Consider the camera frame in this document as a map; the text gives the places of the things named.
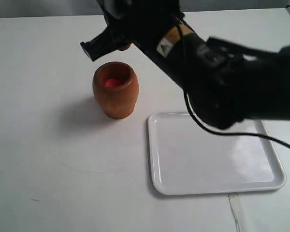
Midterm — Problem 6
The brown wooden pestle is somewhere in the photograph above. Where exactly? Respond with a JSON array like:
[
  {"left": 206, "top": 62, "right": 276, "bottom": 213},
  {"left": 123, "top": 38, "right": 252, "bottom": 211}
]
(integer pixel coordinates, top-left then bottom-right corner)
[{"left": 163, "top": 24, "right": 193, "bottom": 45}]

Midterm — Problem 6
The red ball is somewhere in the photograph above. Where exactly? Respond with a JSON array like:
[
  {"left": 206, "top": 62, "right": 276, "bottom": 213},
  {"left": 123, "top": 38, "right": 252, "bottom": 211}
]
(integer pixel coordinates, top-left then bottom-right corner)
[{"left": 104, "top": 78, "right": 124, "bottom": 88}]

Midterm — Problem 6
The wooden mortar cup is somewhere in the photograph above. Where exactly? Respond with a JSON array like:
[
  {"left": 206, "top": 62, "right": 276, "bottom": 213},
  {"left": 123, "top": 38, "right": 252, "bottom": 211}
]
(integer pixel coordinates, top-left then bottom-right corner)
[{"left": 92, "top": 61, "right": 139, "bottom": 119}]

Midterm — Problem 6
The white plastic tray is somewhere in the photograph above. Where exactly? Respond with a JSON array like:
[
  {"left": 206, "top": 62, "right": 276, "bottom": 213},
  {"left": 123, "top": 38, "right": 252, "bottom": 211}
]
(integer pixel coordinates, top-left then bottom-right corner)
[{"left": 147, "top": 112, "right": 286, "bottom": 196}]

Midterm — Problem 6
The black cable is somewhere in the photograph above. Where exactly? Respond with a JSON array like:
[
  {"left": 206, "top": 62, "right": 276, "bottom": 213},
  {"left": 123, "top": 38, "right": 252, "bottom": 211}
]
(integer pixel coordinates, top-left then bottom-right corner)
[{"left": 175, "top": 16, "right": 290, "bottom": 153}]

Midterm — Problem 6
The clear tape strip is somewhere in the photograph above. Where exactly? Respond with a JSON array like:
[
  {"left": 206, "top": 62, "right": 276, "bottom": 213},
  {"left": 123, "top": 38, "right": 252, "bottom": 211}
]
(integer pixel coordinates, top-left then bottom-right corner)
[{"left": 228, "top": 193, "right": 248, "bottom": 232}]

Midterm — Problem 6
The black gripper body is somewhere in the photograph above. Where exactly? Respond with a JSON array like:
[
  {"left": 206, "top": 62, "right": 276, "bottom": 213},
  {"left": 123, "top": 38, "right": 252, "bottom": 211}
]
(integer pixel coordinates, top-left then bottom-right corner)
[{"left": 98, "top": 0, "right": 208, "bottom": 82}]

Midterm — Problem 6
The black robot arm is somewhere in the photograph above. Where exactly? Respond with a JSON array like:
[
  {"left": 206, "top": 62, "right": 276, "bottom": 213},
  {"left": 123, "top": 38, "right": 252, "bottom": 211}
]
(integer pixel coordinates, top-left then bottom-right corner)
[{"left": 81, "top": 0, "right": 290, "bottom": 130}]

